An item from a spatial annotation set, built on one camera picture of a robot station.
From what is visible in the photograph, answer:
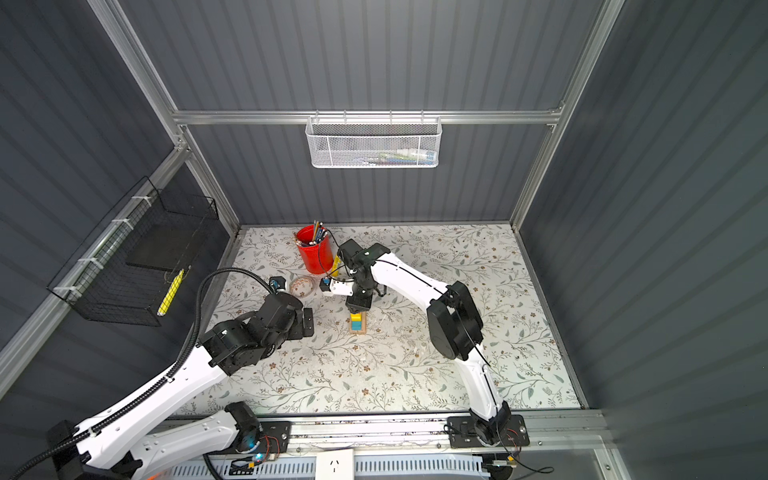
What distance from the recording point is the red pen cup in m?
0.98

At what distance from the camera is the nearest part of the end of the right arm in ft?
2.19

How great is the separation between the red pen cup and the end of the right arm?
0.81 ft
